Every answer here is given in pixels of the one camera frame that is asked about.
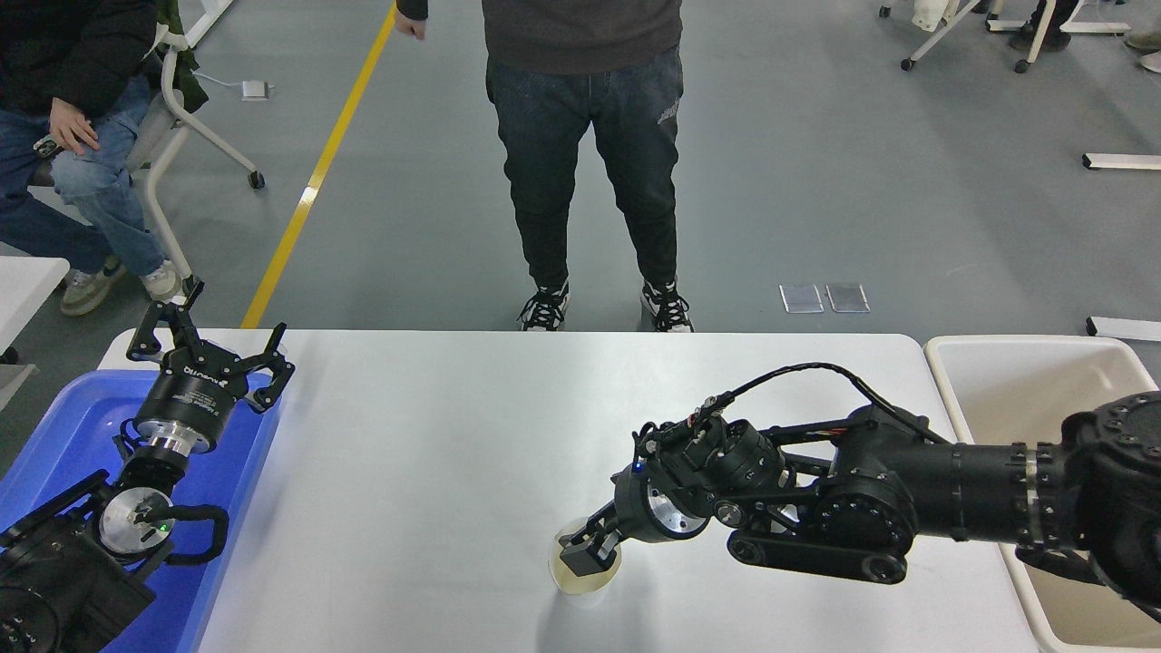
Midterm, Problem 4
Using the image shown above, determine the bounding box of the blue plastic tray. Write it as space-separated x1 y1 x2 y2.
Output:
0 369 284 653

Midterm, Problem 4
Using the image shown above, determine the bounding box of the white table base bar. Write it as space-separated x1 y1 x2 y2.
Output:
987 20 1132 35

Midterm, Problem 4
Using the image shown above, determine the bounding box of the large pale bin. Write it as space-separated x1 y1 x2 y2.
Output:
923 336 1161 653

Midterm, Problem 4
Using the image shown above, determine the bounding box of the cream coat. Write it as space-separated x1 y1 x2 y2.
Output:
912 0 962 33

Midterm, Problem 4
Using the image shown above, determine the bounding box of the white paper cup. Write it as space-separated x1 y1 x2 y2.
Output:
548 517 623 597

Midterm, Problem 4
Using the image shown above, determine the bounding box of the white wheeled chair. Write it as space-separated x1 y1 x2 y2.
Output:
880 0 1062 73
32 23 267 284

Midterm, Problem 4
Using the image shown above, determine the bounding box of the dark green jacket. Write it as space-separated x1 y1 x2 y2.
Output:
150 0 211 114

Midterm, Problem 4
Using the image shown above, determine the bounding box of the white side table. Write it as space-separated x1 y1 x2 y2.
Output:
0 257 72 414

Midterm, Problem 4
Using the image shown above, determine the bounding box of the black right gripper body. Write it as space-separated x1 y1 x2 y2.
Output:
614 463 669 543

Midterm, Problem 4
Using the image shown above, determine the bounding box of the person's hand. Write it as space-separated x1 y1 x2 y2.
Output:
50 97 102 155

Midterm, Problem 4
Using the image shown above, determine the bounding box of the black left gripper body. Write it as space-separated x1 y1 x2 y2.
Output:
136 343 249 436

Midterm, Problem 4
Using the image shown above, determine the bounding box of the white table leg frame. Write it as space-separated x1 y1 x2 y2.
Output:
184 0 235 48

